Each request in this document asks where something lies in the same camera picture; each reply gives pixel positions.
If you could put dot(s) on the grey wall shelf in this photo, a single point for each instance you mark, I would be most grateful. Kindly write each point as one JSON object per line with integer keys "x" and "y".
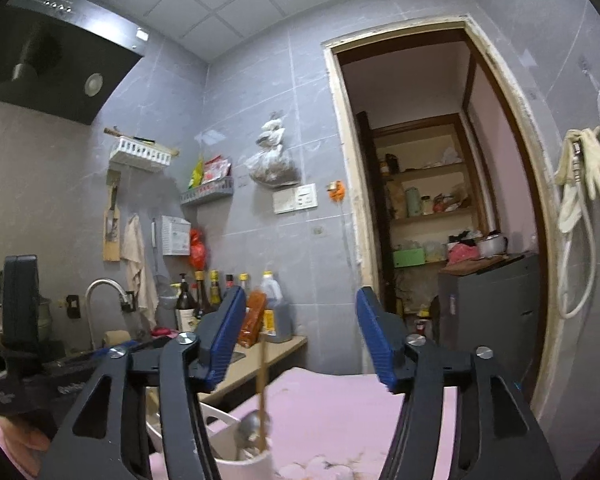
{"x": 207, "y": 194}

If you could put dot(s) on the pink cloth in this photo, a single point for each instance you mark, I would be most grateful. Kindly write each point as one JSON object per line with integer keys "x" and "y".
{"x": 462, "y": 254}

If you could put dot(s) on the pink cover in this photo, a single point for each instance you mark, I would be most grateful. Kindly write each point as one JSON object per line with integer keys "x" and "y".
{"x": 330, "y": 410}

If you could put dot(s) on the white wall rack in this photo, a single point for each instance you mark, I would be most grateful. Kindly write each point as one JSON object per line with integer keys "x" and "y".
{"x": 140, "y": 155}

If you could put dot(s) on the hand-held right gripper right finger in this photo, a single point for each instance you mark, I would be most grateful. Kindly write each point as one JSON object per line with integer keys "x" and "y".
{"x": 375, "y": 340}

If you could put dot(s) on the person's left hand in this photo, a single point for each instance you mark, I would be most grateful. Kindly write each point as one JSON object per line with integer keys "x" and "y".
{"x": 27, "y": 442}

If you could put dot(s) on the grey cabinet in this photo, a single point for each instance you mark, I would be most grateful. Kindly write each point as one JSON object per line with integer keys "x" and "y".
{"x": 485, "y": 310}

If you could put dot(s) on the red packet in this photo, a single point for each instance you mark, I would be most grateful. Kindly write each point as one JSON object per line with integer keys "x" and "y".
{"x": 216, "y": 169}

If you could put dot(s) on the green box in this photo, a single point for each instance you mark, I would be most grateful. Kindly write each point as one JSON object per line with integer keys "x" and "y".
{"x": 409, "y": 257}

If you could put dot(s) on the beige hanging towel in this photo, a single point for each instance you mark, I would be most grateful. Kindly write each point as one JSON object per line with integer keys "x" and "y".
{"x": 135, "y": 260}

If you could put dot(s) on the white cup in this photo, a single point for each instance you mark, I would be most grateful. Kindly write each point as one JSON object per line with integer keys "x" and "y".
{"x": 245, "y": 467}

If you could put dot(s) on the worn door frame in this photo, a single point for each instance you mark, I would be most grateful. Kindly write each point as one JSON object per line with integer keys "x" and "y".
{"x": 350, "y": 210}

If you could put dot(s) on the red chili powder bag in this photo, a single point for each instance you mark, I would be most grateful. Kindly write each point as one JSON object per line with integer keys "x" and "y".
{"x": 254, "y": 320}

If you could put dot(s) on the green yellow packet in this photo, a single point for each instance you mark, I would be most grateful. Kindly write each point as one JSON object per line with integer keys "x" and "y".
{"x": 197, "y": 172}

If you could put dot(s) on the wooden shelf unit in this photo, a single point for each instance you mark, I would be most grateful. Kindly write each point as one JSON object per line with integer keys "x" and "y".
{"x": 430, "y": 167}

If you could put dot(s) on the red plastic bag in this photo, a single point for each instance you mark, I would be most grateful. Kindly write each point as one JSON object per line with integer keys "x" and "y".
{"x": 198, "y": 250}

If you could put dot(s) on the dark pump bottle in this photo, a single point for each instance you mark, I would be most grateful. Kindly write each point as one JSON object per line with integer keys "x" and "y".
{"x": 184, "y": 310}

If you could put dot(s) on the orange wall hook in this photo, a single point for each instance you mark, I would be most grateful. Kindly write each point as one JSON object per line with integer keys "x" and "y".
{"x": 336, "y": 191}

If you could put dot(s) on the curved metal faucet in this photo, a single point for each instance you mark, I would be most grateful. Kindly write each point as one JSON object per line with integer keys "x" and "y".
{"x": 97, "y": 287}

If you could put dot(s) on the clear yellow capped bottle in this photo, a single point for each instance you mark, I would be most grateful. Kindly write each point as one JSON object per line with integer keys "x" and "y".
{"x": 244, "y": 282}

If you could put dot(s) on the metal ladle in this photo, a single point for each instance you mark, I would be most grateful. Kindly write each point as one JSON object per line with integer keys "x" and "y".
{"x": 250, "y": 425}

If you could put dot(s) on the white switch panel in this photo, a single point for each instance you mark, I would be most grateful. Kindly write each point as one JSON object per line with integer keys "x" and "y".
{"x": 284, "y": 201}

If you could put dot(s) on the white plastic basket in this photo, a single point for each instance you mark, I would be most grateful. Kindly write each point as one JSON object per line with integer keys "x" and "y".
{"x": 215, "y": 412}

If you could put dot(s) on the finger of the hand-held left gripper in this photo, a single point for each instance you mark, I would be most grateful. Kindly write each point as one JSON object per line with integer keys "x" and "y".
{"x": 20, "y": 300}

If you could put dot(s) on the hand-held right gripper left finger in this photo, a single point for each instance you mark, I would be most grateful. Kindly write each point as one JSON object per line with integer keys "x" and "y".
{"x": 227, "y": 335}

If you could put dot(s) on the dark liquid jug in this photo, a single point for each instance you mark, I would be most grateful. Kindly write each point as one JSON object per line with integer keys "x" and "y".
{"x": 277, "y": 315}

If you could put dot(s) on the metal pot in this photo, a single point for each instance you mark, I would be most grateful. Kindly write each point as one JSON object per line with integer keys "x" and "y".
{"x": 491, "y": 247}

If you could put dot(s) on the pale green jar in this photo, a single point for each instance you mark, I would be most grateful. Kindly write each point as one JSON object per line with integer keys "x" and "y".
{"x": 413, "y": 202}

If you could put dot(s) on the red label sauce bottle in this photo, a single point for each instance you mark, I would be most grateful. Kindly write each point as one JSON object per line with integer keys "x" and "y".
{"x": 229, "y": 282}

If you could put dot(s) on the yellow capped sauce bottle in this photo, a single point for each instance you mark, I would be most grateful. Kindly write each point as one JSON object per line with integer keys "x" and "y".
{"x": 215, "y": 290}

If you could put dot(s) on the black wall plug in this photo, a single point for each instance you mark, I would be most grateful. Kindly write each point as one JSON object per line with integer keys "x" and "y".
{"x": 73, "y": 306}

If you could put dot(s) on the black range hood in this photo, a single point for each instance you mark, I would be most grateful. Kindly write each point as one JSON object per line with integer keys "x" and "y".
{"x": 55, "y": 60}

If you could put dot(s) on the cream rubber gloves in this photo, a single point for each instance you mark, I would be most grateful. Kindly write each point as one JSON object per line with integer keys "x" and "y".
{"x": 597, "y": 165}

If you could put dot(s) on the wooden cutting board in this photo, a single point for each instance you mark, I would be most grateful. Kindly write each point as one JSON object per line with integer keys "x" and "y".
{"x": 111, "y": 250}

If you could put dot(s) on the clear plastic bag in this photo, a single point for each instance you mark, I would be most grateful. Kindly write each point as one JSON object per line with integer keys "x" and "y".
{"x": 272, "y": 167}

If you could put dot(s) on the dark soy sauce bottle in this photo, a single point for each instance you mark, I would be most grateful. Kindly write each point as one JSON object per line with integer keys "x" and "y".
{"x": 201, "y": 295}

